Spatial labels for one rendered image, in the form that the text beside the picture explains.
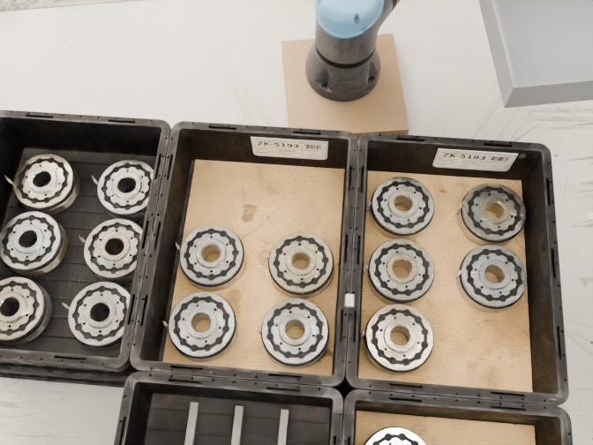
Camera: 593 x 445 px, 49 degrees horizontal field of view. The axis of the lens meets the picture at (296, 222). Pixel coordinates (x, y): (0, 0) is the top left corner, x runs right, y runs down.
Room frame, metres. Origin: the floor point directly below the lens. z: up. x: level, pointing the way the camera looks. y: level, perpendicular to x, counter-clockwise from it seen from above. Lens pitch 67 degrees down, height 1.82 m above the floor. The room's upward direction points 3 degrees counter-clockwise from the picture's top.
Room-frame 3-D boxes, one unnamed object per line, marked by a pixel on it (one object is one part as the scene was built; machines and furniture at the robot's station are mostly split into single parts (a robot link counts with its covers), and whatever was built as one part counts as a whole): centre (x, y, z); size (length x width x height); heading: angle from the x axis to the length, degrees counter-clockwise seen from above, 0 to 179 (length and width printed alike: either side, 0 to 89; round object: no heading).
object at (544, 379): (0.30, -0.23, 0.87); 0.40 x 0.30 x 0.11; 172
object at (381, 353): (0.21, -0.14, 0.86); 0.10 x 0.10 x 0.01
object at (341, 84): (0.79, -0.11, 0.78); 0.15 x 0.15 x 0.10
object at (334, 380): (0.34, 0.07, 0.92); 0.40 x 0.30 x 0.02; 172
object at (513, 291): (0.29, -0.30, 0.86); 0.10 x 0.10 x 0.01
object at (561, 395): (0.30, -0.23, 0.92); 0.40 x 0.30 x 0.02; 172
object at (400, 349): (0.21, -0.14, 0.86); 0.05 x 0.05 x 0.01
